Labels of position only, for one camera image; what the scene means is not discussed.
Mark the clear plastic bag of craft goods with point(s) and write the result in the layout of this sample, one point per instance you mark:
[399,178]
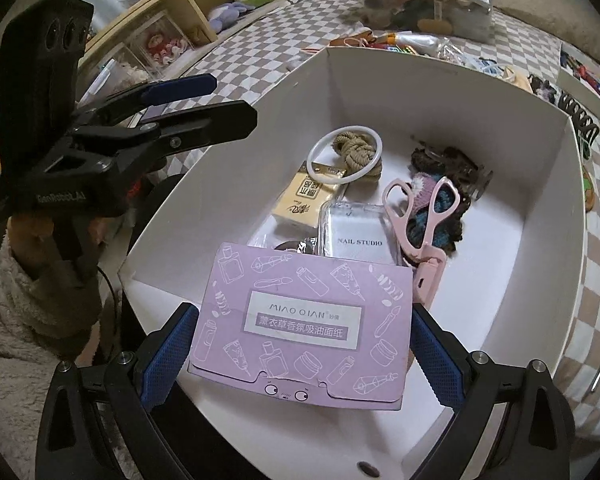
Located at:
[430,5]

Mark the clear acrylic doll box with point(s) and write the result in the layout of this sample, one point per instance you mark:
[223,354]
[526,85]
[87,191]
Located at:
[160,42]

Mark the person's left hand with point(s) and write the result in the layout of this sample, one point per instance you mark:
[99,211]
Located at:
[27,240]

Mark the beige fuzzy blanket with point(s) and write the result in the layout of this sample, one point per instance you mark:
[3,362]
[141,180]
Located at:
[545,0]

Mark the clear plastic nail case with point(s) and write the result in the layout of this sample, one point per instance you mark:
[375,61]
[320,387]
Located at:
[360,230]

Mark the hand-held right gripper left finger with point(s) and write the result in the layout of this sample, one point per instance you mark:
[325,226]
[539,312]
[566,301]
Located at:
[167,355]

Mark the black hair claw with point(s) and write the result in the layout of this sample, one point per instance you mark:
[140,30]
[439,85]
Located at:
[580,120]

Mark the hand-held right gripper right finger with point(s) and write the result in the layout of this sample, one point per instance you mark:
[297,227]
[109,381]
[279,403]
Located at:
[437,365]

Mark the blue knitted scrunchie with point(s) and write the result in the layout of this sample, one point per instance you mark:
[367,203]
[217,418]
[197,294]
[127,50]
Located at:
[425,220]

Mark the translucent white bundle orange cap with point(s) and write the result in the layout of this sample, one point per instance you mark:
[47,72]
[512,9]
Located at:
[420,42]

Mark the dark brown fuzzy hair clip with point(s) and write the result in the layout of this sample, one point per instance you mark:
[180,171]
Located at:
[455,160]

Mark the white cardboard box container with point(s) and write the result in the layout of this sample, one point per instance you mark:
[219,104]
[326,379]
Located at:
[505,260]

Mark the wooden headboard shelf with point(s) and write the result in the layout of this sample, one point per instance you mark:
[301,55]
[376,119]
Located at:
[145,5]

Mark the yellow tissue packet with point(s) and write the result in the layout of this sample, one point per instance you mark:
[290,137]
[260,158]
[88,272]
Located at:
[300,200]

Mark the brown white checkered bedsheet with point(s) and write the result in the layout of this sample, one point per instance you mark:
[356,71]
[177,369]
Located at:
[260,60]

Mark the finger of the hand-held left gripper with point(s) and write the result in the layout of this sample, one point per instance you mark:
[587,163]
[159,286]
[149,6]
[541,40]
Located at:
[180,87]
[205,120]

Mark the lilac printed paper box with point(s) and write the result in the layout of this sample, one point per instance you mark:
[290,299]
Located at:
[300,310]

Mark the person's left forearm fluffy sleeve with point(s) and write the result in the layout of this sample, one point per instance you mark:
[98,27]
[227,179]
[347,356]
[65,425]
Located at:
[15,340]

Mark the pink scissors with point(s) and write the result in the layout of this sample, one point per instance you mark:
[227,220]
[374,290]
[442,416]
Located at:
[430,275]

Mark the purple plush toy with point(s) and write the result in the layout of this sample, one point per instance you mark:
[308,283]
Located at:
[227,15]

